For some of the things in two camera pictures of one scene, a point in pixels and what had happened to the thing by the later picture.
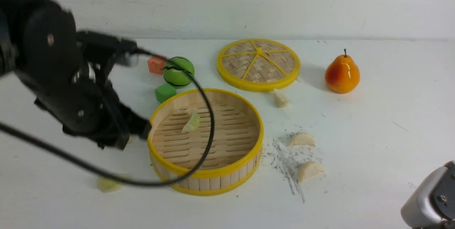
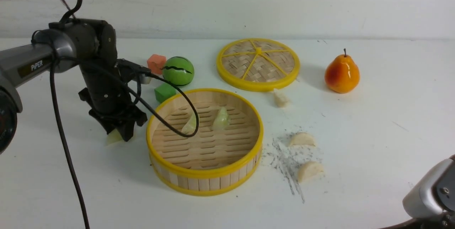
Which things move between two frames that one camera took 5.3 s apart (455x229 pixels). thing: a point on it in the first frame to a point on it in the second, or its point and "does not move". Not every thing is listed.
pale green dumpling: [107, 185] to [221, 120]
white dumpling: [302, 138] does not move
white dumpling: [281, 100] does not move
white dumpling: [309, 169] does not move
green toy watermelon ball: [178, 72] does not move
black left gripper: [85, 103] to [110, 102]
